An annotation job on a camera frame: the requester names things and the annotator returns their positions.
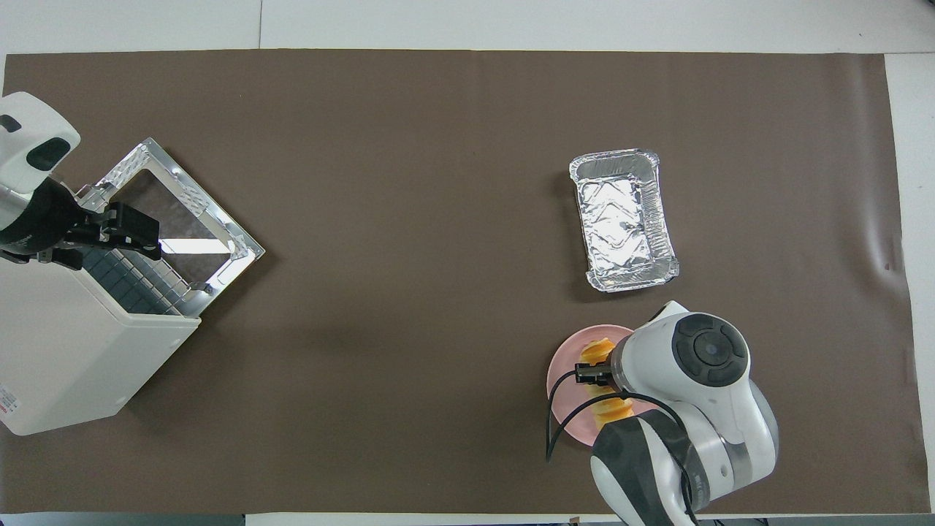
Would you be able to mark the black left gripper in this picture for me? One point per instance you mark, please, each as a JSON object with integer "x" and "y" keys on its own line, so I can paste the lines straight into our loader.
{"x": 40, "y": 219}

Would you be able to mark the golden sliced bread loaf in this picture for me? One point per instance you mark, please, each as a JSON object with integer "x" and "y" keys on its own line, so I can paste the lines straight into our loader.
{"x": 599, "y": 351}

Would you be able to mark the aluminium foil tray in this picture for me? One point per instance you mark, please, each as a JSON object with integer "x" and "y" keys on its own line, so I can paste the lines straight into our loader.
{"x": 621, "y": 219}

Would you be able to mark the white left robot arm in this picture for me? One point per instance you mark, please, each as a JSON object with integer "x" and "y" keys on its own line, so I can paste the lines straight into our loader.
{"x": 25, "y": 124}

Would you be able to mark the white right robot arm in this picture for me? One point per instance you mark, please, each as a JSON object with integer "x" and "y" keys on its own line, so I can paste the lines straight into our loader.
{"x": 701, "y": 409}

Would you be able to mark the metal oven rack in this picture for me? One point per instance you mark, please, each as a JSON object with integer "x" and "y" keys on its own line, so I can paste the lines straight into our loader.
{"x": 128, "y": 281}

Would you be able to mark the cream toaster oven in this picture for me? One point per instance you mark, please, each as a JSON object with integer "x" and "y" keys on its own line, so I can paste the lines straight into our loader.
{"x": 73, "y": 351}

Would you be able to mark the glass oven door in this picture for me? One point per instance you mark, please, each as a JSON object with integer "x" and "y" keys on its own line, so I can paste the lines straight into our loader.
{"x": 219, "y": 234}

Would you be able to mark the brown table mat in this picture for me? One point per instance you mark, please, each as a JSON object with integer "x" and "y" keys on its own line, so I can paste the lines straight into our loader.
{"x": 402, "y": 219}

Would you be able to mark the pink round plate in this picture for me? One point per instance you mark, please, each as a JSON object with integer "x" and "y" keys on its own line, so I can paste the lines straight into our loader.
{"x": 566, "y": 372}

